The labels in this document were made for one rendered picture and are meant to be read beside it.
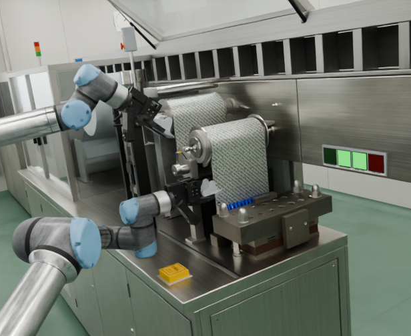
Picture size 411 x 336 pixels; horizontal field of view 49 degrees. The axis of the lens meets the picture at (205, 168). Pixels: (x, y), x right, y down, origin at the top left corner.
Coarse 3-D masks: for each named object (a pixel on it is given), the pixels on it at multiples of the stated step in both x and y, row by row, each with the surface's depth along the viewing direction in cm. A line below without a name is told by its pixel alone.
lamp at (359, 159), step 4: (356, 156) 140; (360, 156) 139; (364, 156) 137; (356, 160) 140; (360, 160) 139; (364, 160) 138; (356, 164) 141; (360, 164) 139; (364, 164) 138; (360, 168) 140; (364, 168) 138
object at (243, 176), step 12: (240, 156) 160; (252, 156) 162; (264, 156) 165; (216, 168) 155; (228, 168) 158; (240, 168) 160; (252, 168) 163; (264, 168) 166; (216, 180) 156; (228, 180) 158; (240, 180) 161; (252, 180) 164; (264, 180) 167; (228, 192) 159; (240, 192) 162; (252, 192) 165; (264, 192) 168; (216, 204) 157; (228, 204) 160
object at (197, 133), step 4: (192, 132) 157; (196, 132) 155; (200, 132) 154; (264, 132) 165; (192, 136) 158; (196, 136) 155; (200, 136) 153; (188, 140) 161; (200, 140) 153; (204, 140) 152; (188, 144) 161; (204, 144) 152; (204, 148) 152; (204, 152) 153; (192, 156) 161; (204, 156) 154; (196, 160) 159; (200, 160) 156; (204, 160) 155
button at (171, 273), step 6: (174, 264) 143; (162, 270) 140; (168, 270) 140; (174, 270) 139; (180, 270) 139; (186, 270) 138; (162, 276) 139; (168, 276) 136; (174, 276) 136; (180, 276) 137; (186, 276) 139; (168, 282) 136
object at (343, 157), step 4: (340, 152) 145; (344, 152) 144; (348, 152) 142; (340, 156) 145; (344, 156) 144; (348, 156) 143; (340, 160) 146; (344, 160) 144; (348, 160) 143; (340, 164) 146; (344, 164) 145; (348, 164) 143
